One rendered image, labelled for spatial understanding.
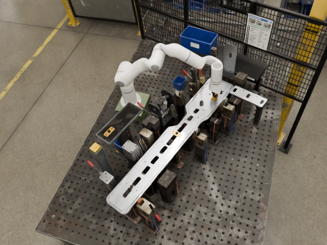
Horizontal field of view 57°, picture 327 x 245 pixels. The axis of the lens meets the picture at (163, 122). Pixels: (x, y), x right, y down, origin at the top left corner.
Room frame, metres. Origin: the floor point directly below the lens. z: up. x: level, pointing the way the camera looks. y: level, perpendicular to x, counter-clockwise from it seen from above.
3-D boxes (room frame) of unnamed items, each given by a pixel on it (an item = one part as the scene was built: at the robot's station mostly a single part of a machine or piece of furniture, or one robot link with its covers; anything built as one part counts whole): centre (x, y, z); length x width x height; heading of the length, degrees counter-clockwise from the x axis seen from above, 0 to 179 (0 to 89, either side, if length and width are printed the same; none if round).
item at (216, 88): (1.60, -0.45, 1.14); 0.10 x 0.07 x 0.11; 46
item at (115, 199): (1.28, -0.08, 1.00); 1.38 x 0.22 x 0.02; 136
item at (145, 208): (0.75, 0.19, 0.88); 0.15 x 0.11 x 0.36; 46
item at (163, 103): (1.52, -0.01, 0.94); 0.18 x 0.13 x 0.49; 136
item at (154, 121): (1.42, 0.08, 0.89); 0.13 x 0.11 x 0.38; 46
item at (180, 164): (1.24, -0.03, 0.84); 0.17 x 0.06 x 0.29; 46
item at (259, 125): (1.48, -0.79, 0.84); 0.11 x 0.06 x 0.29; 46
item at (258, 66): (2.09, -0.57, 1.02); 0.90 x 0.22 x 0.03; 46
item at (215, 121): (1.38, -0.40, 0.84); 0.11 x 0.08 x 0.29; 46
